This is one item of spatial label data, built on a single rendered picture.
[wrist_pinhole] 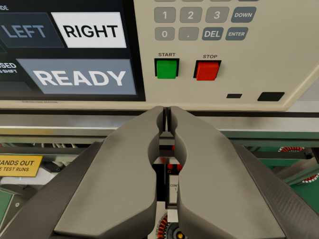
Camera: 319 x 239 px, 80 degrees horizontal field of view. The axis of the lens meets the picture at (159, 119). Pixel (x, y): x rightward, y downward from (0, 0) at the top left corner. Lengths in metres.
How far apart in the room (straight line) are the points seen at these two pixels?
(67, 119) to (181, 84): 0.14
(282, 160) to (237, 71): 0.18
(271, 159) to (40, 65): 0.31
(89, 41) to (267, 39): 0.14
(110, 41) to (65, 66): 0.06
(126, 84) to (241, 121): 0.14
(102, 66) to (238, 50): 0.12
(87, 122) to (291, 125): 0.24
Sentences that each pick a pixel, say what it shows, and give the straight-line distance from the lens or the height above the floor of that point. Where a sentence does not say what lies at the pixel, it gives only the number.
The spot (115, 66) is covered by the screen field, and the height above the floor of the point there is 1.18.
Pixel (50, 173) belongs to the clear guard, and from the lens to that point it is 0.29.
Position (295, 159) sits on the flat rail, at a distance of 0.34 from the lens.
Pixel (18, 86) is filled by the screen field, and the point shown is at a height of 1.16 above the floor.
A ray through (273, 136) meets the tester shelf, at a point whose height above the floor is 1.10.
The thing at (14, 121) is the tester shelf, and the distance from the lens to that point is 0.29.
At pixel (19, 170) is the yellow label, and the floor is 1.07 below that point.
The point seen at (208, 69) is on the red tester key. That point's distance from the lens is 0.19.
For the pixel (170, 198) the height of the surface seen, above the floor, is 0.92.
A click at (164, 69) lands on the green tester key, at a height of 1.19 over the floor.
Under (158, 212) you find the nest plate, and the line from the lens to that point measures 0.53.
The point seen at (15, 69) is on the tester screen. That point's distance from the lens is 0.24.
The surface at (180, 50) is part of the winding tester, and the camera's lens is 0.18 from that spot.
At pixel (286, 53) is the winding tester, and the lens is 0.21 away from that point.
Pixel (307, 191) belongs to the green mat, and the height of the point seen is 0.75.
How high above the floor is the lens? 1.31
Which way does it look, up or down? 58 degrees down
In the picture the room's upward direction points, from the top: 2 degrees counter-clockwise
